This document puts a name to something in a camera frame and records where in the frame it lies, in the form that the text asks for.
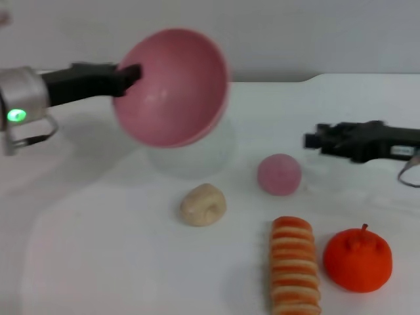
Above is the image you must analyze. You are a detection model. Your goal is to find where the pink round bun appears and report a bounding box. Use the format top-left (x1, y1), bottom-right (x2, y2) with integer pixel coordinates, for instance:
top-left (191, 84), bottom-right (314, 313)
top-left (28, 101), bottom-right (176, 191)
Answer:
top-left (257, 153), bottom-right (303, 196)

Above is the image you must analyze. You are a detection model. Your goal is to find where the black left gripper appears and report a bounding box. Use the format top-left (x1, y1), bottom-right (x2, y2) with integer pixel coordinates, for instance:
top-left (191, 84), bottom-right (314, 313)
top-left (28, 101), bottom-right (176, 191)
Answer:
top-left (40, 62), bottom-right (143, 108)

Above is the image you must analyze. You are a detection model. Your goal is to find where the beige egg yolk pastry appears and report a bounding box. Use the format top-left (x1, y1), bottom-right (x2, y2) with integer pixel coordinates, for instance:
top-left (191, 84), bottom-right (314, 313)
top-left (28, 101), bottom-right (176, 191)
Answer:
top-left (178, 182), bottom-right (228, 228)

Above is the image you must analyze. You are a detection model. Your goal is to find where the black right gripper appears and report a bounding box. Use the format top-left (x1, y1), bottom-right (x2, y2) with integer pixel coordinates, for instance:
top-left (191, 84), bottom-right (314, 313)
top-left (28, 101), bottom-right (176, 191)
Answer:
top-left (303, 120), bottom-right (420, 164)

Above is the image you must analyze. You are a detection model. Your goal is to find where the pink bowl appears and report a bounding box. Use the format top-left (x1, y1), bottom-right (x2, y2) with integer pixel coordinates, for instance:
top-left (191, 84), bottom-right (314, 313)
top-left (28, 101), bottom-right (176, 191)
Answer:
top-left (112, 28), bottom-right (232, 149)

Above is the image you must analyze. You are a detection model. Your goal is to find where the right arm cable with plug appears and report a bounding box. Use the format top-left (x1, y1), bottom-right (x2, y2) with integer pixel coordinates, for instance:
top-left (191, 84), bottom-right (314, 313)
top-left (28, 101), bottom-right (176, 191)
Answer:
top-left (397, 155), bottom-right (420, 188)

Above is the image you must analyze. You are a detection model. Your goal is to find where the orange tangerine shaped bread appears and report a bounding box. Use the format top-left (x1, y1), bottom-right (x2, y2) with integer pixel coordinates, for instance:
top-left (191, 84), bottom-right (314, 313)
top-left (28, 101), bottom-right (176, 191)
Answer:
top-left (322, 223), bottom-right (394, 293)

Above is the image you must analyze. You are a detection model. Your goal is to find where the arm cable with plug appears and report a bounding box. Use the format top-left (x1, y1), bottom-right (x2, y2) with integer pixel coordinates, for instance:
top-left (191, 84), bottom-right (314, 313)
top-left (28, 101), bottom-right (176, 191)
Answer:
top-left (1, 114), bottom-right (60, 157)
top-left (397, 155), bottom-right (420, 188)

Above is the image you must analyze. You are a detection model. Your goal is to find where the left arm cable with plug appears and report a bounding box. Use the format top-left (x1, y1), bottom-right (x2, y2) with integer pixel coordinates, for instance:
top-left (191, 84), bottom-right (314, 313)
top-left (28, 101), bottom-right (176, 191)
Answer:
top-left (1, 114), bottom-right (60, 157)

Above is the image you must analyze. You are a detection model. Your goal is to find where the orange striped bread roll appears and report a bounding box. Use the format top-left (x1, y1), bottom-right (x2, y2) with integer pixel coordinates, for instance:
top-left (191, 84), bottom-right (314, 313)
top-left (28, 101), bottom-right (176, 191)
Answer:
top-left (269, 215), bottom-right (323, 315)

